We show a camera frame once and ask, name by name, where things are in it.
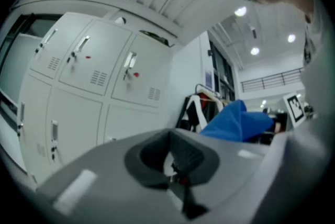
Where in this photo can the black and white jacket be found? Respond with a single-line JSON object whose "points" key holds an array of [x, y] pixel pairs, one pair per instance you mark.
{"points": [[192, 113]]}

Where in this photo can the dark metal railing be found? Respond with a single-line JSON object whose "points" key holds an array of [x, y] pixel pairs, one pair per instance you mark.
{"points": [[272, 75]]}

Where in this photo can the grey metal locker door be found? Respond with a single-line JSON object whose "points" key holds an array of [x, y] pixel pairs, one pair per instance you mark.
{"points": [[146, 71]]}

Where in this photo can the dark framed window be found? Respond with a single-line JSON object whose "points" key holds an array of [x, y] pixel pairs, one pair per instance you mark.
{"points": [[222, 68]]}

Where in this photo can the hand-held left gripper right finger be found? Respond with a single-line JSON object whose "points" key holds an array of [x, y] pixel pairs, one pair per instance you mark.
{"points": [[230, 178]]}

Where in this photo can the red garment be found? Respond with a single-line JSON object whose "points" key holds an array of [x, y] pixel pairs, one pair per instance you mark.
{"points": [[204, 98]]}

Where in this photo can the grey metal lockers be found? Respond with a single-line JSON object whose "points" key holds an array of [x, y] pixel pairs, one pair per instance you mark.
{"points": [[78, 113]]}

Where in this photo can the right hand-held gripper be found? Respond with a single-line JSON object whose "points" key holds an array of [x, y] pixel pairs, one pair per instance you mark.
{"points": [[295, 109]]}

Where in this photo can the black-headed locker key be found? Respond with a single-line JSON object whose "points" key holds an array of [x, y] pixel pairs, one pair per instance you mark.
{"points": [[71, 56], [38, 49], [126, 75], [19, 127]]}

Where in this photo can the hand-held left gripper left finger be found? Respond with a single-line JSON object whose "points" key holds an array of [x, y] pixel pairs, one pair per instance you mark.
{"points": [[104, 178]]}

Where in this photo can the person's light grey t-shirt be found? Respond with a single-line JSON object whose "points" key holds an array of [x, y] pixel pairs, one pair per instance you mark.
{"points": [[314, 113]]}

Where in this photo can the black metal clothes rack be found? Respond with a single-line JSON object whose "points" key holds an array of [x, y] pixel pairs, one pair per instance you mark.
{"points": [[199, 85]]}

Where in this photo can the blue microfibre cloth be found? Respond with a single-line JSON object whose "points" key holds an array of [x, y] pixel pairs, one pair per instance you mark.
{"points": [[235, 121]]}

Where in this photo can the round ceiling light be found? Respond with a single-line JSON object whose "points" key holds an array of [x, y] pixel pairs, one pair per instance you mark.
{"points": [[240, 11], [254, 51], [291, 38]]}

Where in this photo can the blue wall sign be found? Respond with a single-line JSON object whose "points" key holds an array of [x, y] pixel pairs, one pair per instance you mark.
{"points": [[208, 77]]}

